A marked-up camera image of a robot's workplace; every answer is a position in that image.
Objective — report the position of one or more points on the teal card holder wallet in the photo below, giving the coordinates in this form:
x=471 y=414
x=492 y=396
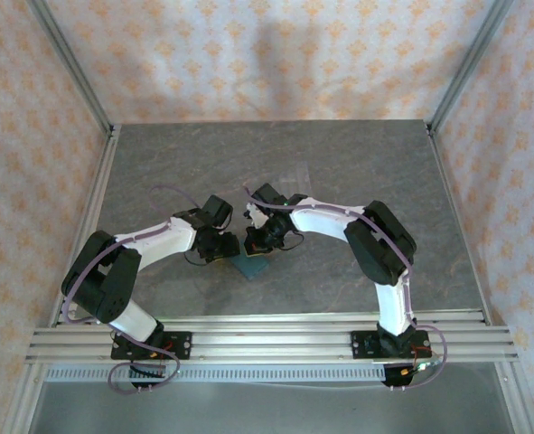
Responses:
x=250 y=269

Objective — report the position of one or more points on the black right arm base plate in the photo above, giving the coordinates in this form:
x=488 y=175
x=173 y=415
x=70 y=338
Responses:
x=361 y=346

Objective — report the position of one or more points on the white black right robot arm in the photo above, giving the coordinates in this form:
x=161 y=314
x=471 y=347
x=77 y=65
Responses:
x=325 y=221

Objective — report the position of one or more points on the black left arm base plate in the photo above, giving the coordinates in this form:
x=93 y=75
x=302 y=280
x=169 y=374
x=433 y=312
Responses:
x=183 y=346

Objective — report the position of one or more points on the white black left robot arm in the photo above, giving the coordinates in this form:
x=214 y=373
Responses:
x=158 y=239

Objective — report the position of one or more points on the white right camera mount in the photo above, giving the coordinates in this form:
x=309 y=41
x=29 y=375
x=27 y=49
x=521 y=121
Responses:
x=254 y=216

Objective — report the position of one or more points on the aluminium cross rail beam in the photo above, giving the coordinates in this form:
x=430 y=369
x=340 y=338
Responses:
x=271 y=343

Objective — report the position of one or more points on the grey metal lower panel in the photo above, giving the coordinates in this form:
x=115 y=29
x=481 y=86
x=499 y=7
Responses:
x=271 y=411

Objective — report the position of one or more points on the aluminium lower frame leg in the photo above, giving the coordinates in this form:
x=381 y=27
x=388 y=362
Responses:
x=515 y=398
x=25 y=398

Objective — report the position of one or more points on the aluminium upright frame post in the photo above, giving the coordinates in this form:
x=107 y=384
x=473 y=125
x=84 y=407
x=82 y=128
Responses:
x=467 y=68
x=74 y=68

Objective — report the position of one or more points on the aluminium table side rail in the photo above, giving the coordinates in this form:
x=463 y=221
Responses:
x=96 y=203
x=456 y=217

